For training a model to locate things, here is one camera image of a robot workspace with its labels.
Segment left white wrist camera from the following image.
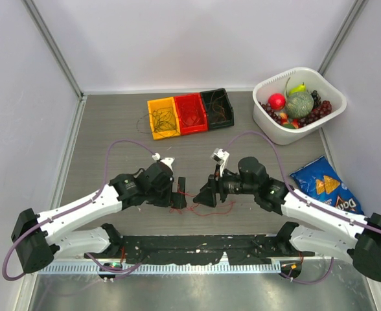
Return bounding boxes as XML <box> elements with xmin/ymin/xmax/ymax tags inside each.
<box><xmin>152</xmin><ymin>152</ymin><xmax>175</xmax><ymax>170</ymax></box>

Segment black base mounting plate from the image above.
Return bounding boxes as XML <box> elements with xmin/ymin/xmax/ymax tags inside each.
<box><xmin>91</xmin><ymin>235</ymin><xmax>314</xmax><ymax>266</ymax></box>

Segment black plastic bin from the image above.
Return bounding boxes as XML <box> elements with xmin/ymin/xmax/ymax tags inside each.
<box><xmin>200</xmin><ymin>88</ymin><xmax>235</xmax><ymax>131</ymax></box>

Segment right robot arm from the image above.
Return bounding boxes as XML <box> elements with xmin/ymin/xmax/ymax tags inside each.
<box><xmin>193</xmin><ymin>157</ymin><xmax>381</xmax><ymax>282</ymax></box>

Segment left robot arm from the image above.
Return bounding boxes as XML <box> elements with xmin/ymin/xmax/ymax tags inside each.
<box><xmin>11</xmin><ymin>158</ymin><xmax>187</xmax><ymax>274</ymax></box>

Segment red apple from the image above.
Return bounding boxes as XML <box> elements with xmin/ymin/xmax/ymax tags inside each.
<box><xmin>268</xmin><ymin>93</ymin><xmax>286</xmax><ymax>111</ymax></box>

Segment green melon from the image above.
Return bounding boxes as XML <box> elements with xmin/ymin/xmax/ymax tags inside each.
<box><xmin>285</xmin><ymin>92</ymin><xmax>314</xmax><ymax>119</ymax></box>

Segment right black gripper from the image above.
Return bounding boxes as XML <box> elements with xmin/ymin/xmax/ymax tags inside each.
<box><xmin>194</xmin><ymin>163</ymin><xmax>257</xmax><ymax>207</ymax></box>

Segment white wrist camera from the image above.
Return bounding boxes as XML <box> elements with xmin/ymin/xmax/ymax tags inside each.
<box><xmin>152</xmin><ymin>152</ymin><xmax>175</xmax><ymax>170</ymax></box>
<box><xmin>211</xmin><ymin>148</ymin><xmax>230</xmax><ymax>177</ymax></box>

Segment white slotted cable duct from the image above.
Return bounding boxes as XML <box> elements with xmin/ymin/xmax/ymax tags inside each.
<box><xmin>38</xmin><ymin>261</ymin><xmax>281</xmax><ymax>275</ymax></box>

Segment red plastic bin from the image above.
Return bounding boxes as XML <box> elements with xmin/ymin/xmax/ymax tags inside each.
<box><xmin>174</xmin><ymin>93</ymin><xmax>208</xmax><ymax>135</ymax></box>

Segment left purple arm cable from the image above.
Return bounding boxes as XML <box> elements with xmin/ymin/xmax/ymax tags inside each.
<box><xmin>1</xmin><ymin>139</ymin><xmax>157</xmax><ymax>281</ymax></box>

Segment yellow plastic bin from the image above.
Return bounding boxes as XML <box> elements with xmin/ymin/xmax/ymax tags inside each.
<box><xmin>147</xmin><ymin>97</ymin><xmax>181</xmax><ymax>140</ymax></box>

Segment yellow-green pear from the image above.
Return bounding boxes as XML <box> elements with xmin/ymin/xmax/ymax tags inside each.
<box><xmin>288</xmin><ymin>83</ymin><xmax>306</xmax><ymax>95</ymax></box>

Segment blue Doritos chip bag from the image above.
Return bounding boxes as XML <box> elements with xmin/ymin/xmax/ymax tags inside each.
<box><xmin>290</xmin><ymin>155</ymin><xmax>364</xmax><ymax>214</ymax></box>

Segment white plastic basket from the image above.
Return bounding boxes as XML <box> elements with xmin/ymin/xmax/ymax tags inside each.
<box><xmin>253</xmin><ymin>67</ymin><xmax>347</xmax><ymax>145</ymax></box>

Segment brown cables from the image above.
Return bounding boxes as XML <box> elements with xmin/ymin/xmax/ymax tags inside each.
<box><xmin>208</xmin><ymin>91</ymin><xmax>230</xmax><ymax>124</ymax></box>

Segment dark red grape bunch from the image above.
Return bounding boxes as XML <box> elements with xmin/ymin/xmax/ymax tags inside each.
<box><xmin>298</xmin><ymin>100</ymin><xmax>332</xmax><ymax>128</ymax></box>

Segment small peach fruit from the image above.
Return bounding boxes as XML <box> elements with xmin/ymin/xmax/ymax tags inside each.
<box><xmin>279</xmin><ymin>112</ymin><xmax>299</xmax><ymax>129</ymax></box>

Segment red brown cable pile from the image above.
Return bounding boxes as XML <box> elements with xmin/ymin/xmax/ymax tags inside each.
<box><xmin>169</xmin><ymin>189</ymin><xmax>237</xmax><ymax>217</ymax></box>

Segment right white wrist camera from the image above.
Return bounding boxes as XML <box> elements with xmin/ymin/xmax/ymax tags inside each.
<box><xmin>211</xmin><ymin>148</ymin><xmax>230</xmax><ymax>177</ymax></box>

